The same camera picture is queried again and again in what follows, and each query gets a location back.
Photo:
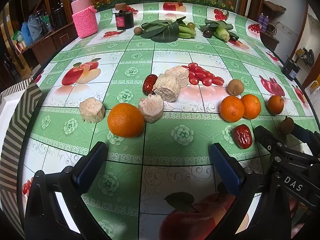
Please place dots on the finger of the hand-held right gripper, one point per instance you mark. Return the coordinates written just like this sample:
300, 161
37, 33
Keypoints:
268, 138
306, 136

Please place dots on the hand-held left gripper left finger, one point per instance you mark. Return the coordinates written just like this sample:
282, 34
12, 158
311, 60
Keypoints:
90, 165

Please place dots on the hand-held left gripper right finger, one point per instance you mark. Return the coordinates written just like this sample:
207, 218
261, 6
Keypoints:
225, 170

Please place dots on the small brown fruit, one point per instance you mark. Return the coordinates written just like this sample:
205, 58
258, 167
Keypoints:
286, 125

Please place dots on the red date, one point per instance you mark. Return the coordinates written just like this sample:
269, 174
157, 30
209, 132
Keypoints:
242, 136
148, 84

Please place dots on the round beige cake piece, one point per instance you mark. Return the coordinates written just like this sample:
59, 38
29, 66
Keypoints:
92, 110
165, 88
150, 108
179, 74

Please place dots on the large orange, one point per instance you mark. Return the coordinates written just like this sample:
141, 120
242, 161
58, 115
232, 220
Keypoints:
125, 120

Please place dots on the striped paper tray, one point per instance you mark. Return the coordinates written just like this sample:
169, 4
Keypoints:
25, 120

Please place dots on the small orange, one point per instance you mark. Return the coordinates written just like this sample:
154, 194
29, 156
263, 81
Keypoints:
275, 104

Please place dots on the white plastic bag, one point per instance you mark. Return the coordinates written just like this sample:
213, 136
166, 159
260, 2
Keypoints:
315, 91

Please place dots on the brown kiwi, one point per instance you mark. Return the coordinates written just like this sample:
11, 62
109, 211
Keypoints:
235, 87

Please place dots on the black box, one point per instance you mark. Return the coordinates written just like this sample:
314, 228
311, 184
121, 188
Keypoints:
290, 69

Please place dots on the dark eggplant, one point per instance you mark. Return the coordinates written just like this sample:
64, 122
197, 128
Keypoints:
234, 38

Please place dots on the green corn cob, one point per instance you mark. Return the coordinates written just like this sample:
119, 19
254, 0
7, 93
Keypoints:
222, 34

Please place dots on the purple bottle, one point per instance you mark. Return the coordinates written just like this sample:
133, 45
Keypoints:
266, 23
260, 22

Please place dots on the dark passion fruit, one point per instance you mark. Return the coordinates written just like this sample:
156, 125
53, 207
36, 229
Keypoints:
207, 33

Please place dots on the wooden cabinet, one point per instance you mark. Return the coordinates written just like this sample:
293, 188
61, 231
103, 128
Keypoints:
50, 47

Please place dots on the green printed tablecloth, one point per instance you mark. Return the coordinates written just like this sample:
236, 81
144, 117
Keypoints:
175, 52

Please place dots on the green peppers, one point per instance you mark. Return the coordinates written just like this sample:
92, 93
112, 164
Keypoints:
187, 31

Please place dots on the green grape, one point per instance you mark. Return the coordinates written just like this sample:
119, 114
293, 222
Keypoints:
191, 26

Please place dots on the brown longan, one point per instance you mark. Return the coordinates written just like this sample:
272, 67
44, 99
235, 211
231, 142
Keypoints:
138, 31

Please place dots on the pink bottle with knit sleeve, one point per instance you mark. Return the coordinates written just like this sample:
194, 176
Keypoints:
85, 22

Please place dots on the dark green leaf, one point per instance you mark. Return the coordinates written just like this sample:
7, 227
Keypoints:
166, 34
150, 27

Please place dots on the green package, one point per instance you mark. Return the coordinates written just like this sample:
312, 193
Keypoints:
18, 37

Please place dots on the blue plastic jug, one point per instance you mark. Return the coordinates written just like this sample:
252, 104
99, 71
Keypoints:
26, 32

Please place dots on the grey plastic jug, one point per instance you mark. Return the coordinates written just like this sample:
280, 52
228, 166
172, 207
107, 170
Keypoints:
36, 27

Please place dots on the black jar red label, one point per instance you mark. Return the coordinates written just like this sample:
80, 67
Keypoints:
124, 20

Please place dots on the black thermos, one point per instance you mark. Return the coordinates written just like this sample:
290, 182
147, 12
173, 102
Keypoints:
58, 17

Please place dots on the wooden wall shelf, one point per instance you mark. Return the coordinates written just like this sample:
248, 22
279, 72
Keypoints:
273, 8

